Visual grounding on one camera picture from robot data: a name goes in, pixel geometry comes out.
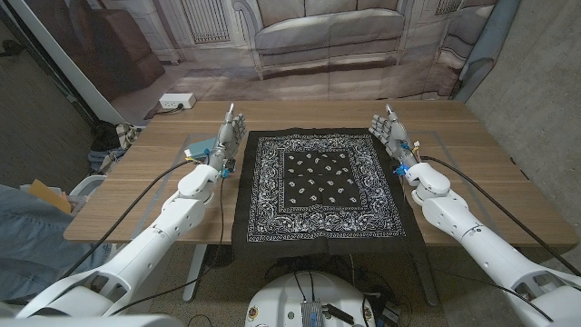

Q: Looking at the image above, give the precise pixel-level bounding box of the grey finned electronics box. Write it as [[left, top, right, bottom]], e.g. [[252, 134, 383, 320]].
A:
[[300, 299, 324, 327]]

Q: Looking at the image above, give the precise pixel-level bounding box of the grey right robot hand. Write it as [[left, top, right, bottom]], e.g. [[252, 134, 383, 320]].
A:
[[368, 103, 421, 172]]

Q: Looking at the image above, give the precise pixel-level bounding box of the person in blue jeans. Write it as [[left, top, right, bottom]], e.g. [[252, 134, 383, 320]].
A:
[[0, 183, 113, 303]]

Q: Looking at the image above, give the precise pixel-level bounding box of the plaid cloth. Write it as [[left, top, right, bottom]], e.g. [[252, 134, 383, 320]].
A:
[[115, 122, 144, 149]]

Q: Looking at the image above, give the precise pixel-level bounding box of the black clamp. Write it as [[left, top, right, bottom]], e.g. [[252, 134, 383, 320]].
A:
[[0, 39, 28, 58]]

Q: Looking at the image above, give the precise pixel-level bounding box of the dark table leg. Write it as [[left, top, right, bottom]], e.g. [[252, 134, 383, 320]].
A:
[[410, 247, 440, 307]]

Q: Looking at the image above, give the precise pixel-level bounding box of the white plastic bin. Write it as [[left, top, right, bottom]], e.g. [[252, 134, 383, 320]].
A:
[[67, 174, 108, 214]]

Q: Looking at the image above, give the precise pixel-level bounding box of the printed sofa backdrop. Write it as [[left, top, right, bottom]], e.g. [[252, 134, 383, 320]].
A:
[[20, 0, 500, 124]]

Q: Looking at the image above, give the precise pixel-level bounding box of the tan paper envelope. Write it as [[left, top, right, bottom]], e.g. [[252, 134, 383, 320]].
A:
[[27, 179, 73, 214]]

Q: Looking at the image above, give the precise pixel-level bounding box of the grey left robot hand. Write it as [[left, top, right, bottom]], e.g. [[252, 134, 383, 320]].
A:
[[206, 103, 248, 172]]

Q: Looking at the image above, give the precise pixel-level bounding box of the black bag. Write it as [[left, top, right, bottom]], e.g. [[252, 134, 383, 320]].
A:
[[90, 121, 122, 151]]

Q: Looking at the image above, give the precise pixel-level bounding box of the black connector block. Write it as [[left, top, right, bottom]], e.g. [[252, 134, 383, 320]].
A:
[[324, 303, 355, 326]]

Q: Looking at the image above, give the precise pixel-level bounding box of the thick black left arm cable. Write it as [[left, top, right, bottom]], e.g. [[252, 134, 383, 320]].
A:
[[58, 158, 196, 281]]

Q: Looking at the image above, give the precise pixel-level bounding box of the white backdrop frame pole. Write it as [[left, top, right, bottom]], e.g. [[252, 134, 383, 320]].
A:
[[8, 0, 126, 124]]

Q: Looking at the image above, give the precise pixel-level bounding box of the blue grey cloth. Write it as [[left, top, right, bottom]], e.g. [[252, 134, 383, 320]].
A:
[[88, 148, 128, 174]]

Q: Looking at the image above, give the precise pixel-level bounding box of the teal soap box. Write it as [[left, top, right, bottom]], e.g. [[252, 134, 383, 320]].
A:
[[183, 136, 218, 160]]

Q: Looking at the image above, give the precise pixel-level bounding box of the white table leg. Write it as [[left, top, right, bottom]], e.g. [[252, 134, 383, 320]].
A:
[[182, 243, 209, 303]]

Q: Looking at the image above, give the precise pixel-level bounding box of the white power strip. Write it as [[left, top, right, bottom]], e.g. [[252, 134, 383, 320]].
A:
[[158, 93, 197, 111]]

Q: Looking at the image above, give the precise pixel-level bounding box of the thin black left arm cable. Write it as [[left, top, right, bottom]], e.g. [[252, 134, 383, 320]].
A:
[[108, 174, 227, 317]]

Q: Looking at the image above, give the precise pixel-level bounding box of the black paisley bandana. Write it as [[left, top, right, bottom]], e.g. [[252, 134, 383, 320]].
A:
[[230, 127, 426, 260]]

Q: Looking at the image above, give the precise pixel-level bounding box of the white robot torso base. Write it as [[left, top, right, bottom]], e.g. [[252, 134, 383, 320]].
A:
[[243, 271, 377, 327]]

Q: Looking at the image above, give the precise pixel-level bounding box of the blue grey rolled backdrop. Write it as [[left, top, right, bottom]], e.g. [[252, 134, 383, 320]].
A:
[[453, 0, 521, 104]]

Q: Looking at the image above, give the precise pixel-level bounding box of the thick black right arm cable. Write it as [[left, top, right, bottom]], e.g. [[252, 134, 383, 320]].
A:
[[419, 155, 581, 277]]

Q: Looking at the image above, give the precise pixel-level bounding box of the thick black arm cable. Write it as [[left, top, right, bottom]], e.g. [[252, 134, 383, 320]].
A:
[[419, 155, 581, 277], [58, 158, 196, 281]]

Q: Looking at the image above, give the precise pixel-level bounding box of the white robot chest panel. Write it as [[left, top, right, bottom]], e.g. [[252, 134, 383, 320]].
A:
[[0, 315, 185, 327]]

